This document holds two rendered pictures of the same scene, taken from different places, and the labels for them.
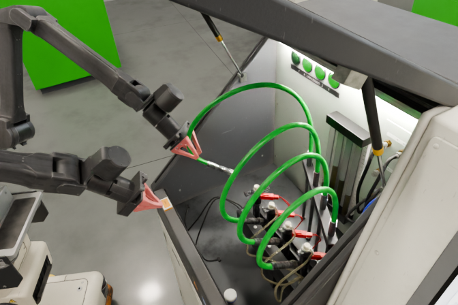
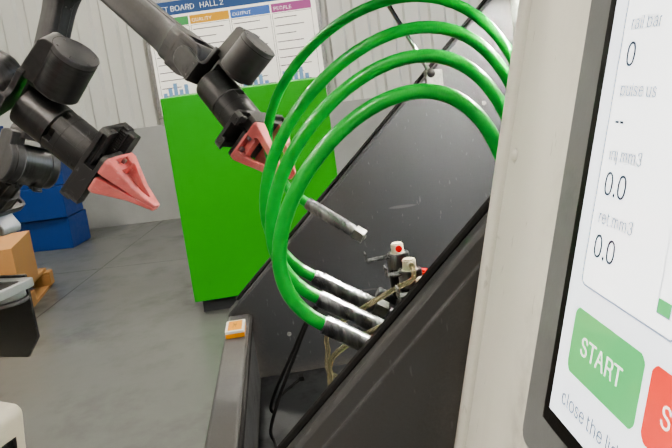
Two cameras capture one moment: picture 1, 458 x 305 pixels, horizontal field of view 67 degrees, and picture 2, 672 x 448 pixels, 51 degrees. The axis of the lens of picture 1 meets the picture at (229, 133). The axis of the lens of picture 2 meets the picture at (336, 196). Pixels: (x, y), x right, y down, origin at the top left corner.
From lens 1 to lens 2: 65 cm
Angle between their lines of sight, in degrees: 34
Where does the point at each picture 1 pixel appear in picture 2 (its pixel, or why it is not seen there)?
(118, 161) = (67, 53)
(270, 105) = not seen: hidden behind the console
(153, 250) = not seen: outside the picture
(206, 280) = (224, 432)
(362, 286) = (498, 293)
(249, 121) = (459, 193)
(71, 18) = not seen: hidden behind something
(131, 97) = (181, 54)
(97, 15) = (319, 179)
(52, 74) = (227, 276)
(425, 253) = (576, 33)
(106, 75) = (158, 29)
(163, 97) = (231, 49)
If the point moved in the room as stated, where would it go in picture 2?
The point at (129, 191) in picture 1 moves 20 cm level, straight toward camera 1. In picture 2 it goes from (88, 141) to (21, 162)
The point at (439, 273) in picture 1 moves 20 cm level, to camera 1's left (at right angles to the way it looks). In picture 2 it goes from (593, 47) to (256, 90)
